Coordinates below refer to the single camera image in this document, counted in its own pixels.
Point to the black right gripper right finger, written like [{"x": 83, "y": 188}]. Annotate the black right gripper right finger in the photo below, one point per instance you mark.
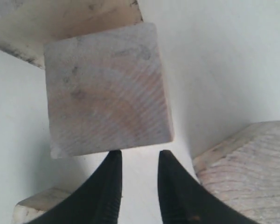
[{"x": 183, "y": 200}]

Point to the second largest wooden cube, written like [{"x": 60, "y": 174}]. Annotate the second largest wooden cube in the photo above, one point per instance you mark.
[{"x": 107, "y": 91}]

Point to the smallest wooden cube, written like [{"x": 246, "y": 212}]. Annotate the smallest wooden cube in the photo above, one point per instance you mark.
[{"x": 36, "y": 205}]

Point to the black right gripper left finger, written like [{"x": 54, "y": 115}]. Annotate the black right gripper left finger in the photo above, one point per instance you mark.
[{"x": 97, "y": 201}]

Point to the third largest wooden cube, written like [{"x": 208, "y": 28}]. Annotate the third largest wooden cube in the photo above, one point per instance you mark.
[{"x": 243, "y": 171}]

